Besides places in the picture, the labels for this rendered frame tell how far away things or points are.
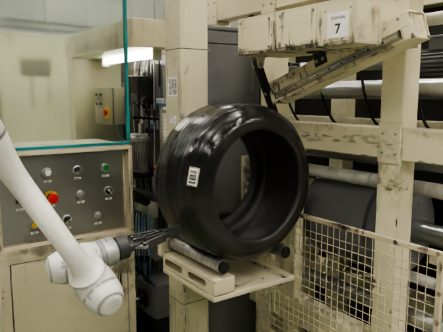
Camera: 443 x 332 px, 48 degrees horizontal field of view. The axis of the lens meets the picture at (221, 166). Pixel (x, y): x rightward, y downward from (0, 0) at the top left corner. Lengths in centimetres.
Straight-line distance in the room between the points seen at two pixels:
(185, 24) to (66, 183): 79
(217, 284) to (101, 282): 47
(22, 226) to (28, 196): 74
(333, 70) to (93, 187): 107
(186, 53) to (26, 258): 100
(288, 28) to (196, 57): 38
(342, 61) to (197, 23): 58
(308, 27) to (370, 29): 21
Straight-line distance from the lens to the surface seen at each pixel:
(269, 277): 188
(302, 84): 196
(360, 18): 166
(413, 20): 172
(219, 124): 160
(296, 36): 181
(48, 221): 133
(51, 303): 214
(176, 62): 197
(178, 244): 190
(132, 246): 157
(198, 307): 216
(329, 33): 170
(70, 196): 210
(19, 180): 133
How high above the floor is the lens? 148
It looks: 8 degrees down
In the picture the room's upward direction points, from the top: straight up
